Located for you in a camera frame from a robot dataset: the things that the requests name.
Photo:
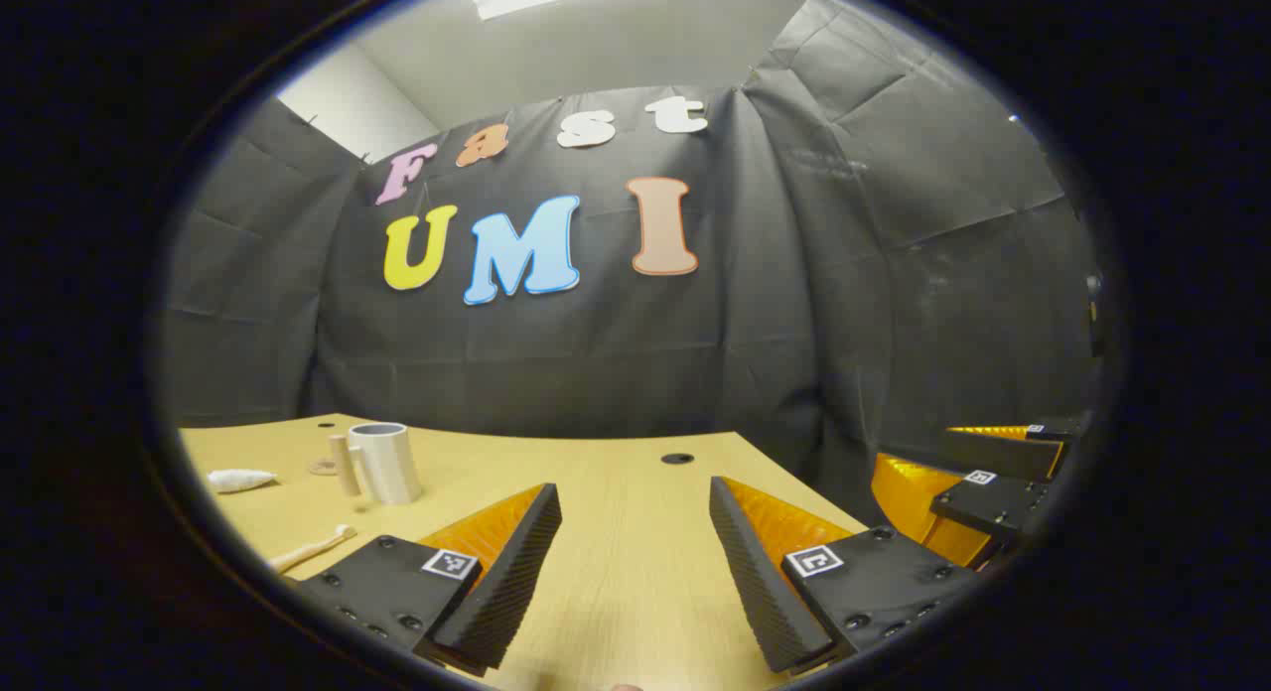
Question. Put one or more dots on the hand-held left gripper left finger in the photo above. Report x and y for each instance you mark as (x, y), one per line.
(506, 582)

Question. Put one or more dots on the beige toothbrush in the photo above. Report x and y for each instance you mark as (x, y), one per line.
(313, 547)

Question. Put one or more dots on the light wooden desktop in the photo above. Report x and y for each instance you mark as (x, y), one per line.
(626, 532)

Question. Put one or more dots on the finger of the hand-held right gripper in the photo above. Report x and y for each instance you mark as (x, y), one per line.
(993, 507)
(1003, 453)

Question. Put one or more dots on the white toothpaste tube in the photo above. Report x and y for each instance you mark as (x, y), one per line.
(238, 481)

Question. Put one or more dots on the black backdrop cloth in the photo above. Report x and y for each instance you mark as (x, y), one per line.
(596, 353)

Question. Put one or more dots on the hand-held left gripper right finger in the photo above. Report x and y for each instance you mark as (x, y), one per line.
(760, 592)

